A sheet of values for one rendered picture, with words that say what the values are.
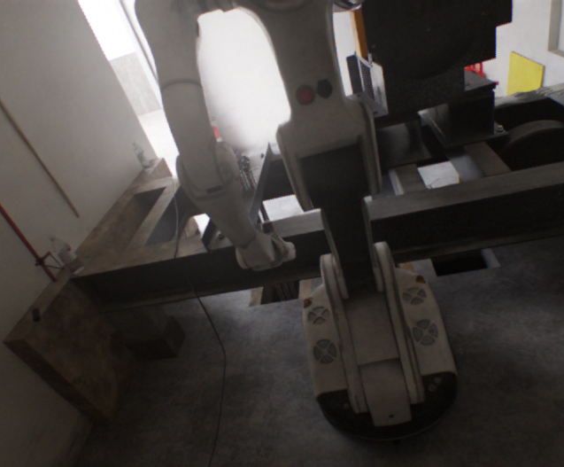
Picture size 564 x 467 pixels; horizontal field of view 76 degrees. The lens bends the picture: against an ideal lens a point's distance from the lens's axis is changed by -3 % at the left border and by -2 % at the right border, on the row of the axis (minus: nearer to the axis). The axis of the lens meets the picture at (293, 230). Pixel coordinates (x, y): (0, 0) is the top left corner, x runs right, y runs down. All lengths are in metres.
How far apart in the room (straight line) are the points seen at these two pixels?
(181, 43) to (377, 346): 1.02
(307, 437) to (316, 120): 1.30
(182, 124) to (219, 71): 3.55
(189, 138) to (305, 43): 0.27
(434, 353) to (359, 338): 0.35
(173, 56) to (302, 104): 0.25
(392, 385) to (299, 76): 0.98
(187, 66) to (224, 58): 3.47
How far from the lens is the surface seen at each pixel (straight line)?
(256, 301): 2.28
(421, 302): 1.55
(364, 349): 1.30
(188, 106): 0.68
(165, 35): 0.75
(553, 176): 1.67
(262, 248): 0.86
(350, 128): 0.81
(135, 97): 8.74
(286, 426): 1.77
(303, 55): 0.76
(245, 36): 4.11
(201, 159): 0.69
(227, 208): 0.72
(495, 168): 1.72
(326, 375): 1.54
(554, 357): 1.89
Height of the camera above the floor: 1.51
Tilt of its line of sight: 34 degrees down
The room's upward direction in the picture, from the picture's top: 19 degrees counter-clockwise
